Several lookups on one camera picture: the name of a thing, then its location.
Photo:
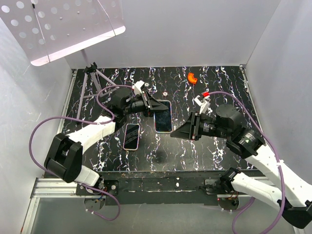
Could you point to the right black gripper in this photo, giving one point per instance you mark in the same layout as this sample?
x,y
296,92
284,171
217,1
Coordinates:
x,y
189,129

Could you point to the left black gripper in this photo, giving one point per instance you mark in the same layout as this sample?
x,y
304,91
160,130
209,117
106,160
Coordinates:
x,y
150,104

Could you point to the phone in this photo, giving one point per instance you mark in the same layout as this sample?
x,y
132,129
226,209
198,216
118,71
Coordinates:
x,y
163,120
131,138

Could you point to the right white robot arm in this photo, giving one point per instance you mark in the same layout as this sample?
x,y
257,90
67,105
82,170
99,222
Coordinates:
x,y
289,192

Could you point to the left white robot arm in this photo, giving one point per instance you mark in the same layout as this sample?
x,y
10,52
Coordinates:
x,y
64,158

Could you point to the orange curved plastic part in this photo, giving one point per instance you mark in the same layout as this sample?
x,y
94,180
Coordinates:
x,y
192,79

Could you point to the perforated white music stand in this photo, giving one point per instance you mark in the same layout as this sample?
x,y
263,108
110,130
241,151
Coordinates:
x,y
35,38

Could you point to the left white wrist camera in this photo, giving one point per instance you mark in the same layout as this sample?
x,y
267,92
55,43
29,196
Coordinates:
x,y
138,86

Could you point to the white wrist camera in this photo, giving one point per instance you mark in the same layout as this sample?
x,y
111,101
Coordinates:
x,y
202,101
138,86

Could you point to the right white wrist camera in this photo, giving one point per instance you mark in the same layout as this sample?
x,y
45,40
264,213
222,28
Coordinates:
x,y
202,101

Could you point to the black front mounting rail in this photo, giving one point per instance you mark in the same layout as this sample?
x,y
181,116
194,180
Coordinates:
x,y
160,187

